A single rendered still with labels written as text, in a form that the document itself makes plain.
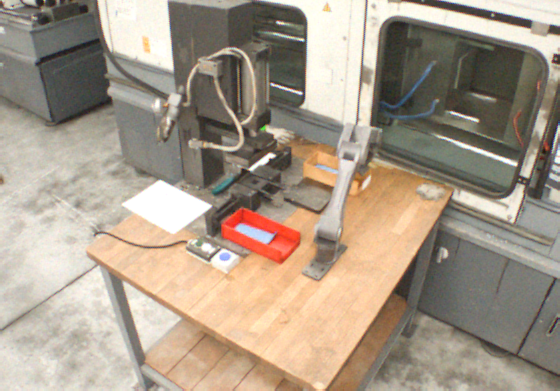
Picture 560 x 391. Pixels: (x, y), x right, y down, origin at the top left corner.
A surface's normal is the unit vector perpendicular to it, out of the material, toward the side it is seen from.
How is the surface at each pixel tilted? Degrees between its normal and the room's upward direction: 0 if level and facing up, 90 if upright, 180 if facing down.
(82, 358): 0
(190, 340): 0
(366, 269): 0
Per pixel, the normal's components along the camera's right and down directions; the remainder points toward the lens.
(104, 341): 0.00, -0.82
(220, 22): -0.55, 0.47
